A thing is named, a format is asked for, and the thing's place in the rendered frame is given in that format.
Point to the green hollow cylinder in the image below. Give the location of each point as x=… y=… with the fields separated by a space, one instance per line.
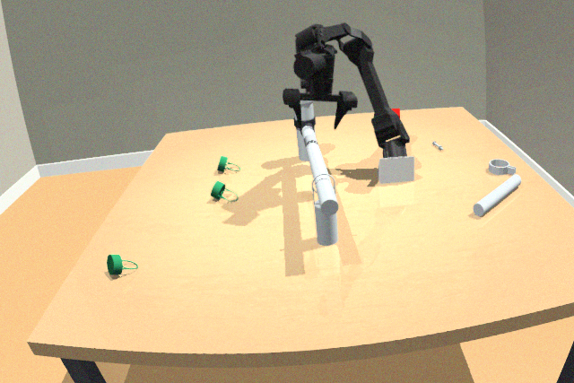
x=218 y=189
x=222 y=164
x=115 y=264

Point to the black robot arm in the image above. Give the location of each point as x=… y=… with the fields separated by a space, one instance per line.
x=315 y=57

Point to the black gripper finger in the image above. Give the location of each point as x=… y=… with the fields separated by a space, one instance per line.
x=297 y=110
x=340 y=112

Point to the grey metal ring clamp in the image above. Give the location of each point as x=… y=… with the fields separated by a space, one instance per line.
x=503 y=169

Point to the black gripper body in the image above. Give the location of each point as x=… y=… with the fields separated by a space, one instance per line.
x=320 y=88

